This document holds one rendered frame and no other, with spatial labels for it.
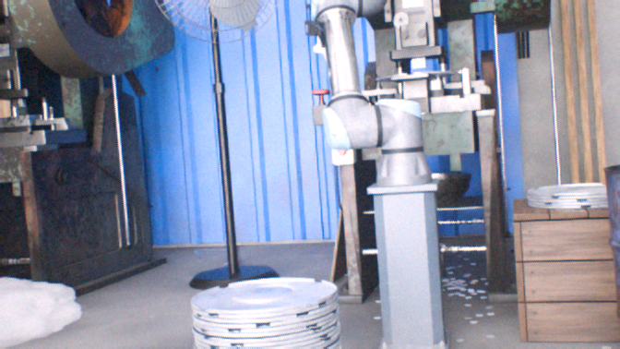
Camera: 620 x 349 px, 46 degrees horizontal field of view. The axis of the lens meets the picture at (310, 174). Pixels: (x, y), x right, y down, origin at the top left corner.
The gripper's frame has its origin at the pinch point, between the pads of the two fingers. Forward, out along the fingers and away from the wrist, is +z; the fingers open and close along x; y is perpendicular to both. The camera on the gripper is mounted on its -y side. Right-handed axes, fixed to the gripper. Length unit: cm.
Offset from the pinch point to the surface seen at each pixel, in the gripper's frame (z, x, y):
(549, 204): 49, 18, -82
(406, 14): -14.1, -23.4, -19.5
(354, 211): 54, 6, -10
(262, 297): 52, 114, -57
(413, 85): 12.0, -14.5, -25.4
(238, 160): 44, -94, 130
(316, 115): 20.2, 5.1, 3.6
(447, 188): 50, -21, -33
